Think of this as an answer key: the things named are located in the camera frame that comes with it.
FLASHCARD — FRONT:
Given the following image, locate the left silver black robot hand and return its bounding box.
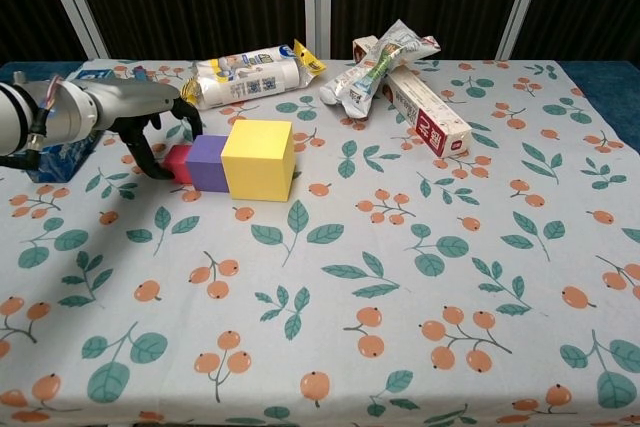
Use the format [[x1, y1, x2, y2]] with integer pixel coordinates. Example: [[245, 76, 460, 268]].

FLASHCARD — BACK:
[[92, 77, 205, 182]]

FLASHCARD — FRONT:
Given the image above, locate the small pink foam cube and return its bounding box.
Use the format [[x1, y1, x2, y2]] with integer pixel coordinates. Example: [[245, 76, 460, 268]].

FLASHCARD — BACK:
[[163, 144, 194, 185]]

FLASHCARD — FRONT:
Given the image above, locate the purple foam cube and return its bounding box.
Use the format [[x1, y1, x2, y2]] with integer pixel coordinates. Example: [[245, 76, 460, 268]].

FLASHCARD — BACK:
[[185, 134, 231, 194]]

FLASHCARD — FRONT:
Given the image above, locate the large yellow foam cube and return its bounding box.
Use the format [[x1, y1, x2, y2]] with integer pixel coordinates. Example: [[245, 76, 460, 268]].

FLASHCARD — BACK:
[[220, 119, 294, 204]]

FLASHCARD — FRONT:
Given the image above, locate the blue toothpaste box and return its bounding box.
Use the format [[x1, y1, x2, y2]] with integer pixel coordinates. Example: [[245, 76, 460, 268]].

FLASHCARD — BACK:
[[27, 66, 114, 184]]

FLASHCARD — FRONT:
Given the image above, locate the white yellow snack bag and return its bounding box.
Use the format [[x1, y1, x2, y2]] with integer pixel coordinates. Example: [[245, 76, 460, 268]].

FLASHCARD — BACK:
[[180, 38, 327, 111]]

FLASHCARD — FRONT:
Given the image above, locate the crumpled white green wrapper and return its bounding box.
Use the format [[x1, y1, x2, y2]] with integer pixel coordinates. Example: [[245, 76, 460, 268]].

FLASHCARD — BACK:
[[319, 19, 442, 118]]

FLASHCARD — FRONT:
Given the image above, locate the floral fruit print tablecloth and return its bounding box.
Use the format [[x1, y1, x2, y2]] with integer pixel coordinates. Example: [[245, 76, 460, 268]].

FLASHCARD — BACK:
[[0, 57, 640, 427]]

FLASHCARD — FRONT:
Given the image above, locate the beige red toothpaste box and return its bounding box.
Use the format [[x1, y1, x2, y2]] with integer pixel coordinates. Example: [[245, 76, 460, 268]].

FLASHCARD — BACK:
[[351, 34, 473, 159]]

